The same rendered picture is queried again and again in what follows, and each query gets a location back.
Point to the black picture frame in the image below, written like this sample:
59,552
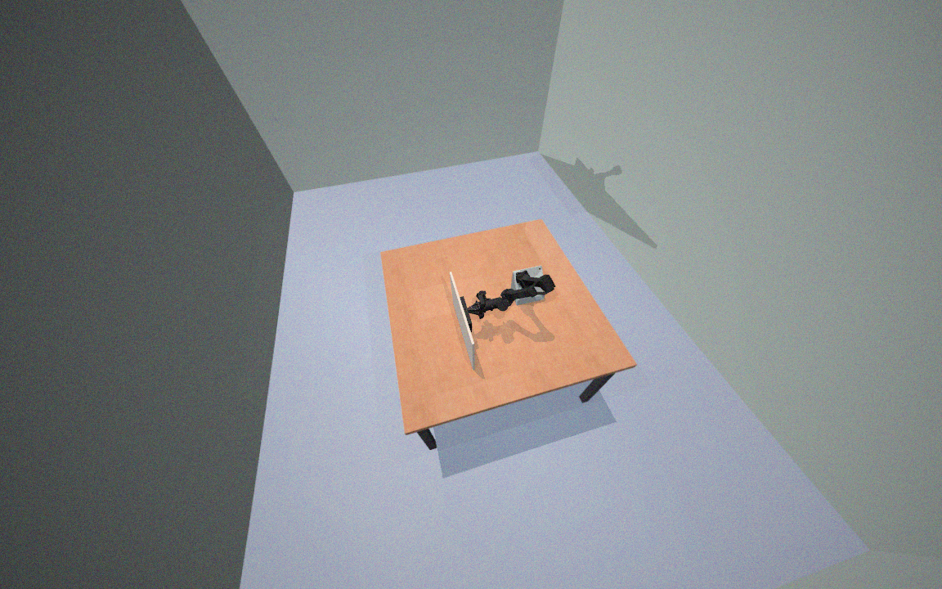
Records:
466,312

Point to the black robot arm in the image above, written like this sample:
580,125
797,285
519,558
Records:
528,285

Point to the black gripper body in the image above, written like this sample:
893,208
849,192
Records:
485,305

